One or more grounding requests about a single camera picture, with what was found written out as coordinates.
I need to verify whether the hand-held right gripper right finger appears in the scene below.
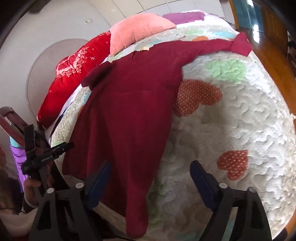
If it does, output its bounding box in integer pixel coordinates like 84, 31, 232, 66
190, 160, 273, 241

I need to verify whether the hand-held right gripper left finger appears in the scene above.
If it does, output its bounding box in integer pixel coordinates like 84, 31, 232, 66
28, 161, 114, 241

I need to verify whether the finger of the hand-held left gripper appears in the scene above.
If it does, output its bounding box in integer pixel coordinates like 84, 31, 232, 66
50, 142, 75, 155
24, 125, 36, 160

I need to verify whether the maroon fleece garment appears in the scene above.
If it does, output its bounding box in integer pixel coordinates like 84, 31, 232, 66
62, 31, 253, 239

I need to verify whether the person's left hand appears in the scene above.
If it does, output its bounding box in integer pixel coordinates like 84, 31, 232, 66
23, 177, 49, 207

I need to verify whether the dark wooden chair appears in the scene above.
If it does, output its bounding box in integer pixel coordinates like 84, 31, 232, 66
0, 106, 31, 149

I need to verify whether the quilted heart pattern bedspread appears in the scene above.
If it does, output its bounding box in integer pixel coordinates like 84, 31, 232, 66
50, 11, 296, 241

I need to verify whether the red embroidered pillow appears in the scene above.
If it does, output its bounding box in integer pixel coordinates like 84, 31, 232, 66
36, 31, 112, 130

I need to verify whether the grey round headboard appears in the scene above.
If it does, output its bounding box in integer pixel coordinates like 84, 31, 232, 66
26, 39, 89, 118

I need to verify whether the pink knitted pillow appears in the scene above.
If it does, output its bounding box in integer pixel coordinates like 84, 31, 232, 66
109, 13, 177, 57

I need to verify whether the purple pillow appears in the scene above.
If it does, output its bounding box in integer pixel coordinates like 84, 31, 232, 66
162, 11, 205, 25

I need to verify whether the wooden door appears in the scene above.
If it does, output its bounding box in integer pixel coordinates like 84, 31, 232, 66
260, 3, 290, 49

